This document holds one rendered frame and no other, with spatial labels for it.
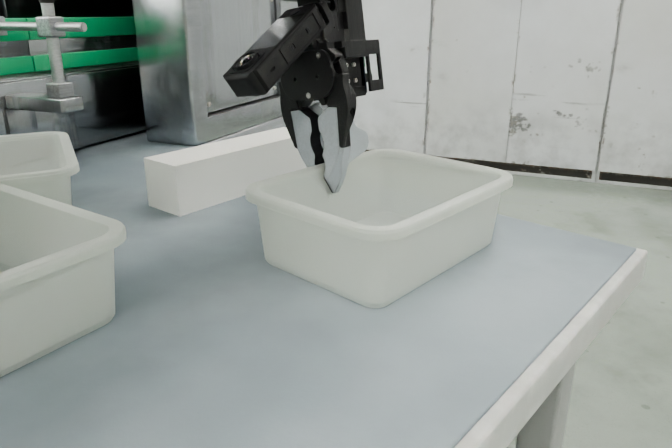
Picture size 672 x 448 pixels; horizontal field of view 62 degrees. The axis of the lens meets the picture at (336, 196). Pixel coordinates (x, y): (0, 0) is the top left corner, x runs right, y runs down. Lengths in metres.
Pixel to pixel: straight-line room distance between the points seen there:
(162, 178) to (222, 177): 0.07
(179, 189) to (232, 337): 0.28
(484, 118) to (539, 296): 3.15
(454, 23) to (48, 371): 3.35
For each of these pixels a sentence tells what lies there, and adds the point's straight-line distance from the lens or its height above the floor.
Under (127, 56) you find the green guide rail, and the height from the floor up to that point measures 0.89.
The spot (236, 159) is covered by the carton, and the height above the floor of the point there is 0.80.
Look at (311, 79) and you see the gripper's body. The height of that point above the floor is 0.91.
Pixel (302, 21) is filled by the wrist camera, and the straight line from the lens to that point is 0.55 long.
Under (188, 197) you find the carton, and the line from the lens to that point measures 0.67.
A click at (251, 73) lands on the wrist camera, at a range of 0.50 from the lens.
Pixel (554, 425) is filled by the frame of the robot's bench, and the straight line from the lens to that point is 0.68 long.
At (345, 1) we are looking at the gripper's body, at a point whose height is 0.98.
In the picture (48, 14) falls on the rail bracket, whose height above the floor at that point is 0.97.
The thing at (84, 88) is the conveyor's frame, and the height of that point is 0.85.
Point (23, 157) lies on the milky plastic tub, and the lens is 0.83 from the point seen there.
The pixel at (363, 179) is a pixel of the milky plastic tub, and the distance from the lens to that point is 0.62.
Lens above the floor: 0.97
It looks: 18 degrees down
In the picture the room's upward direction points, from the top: straight up
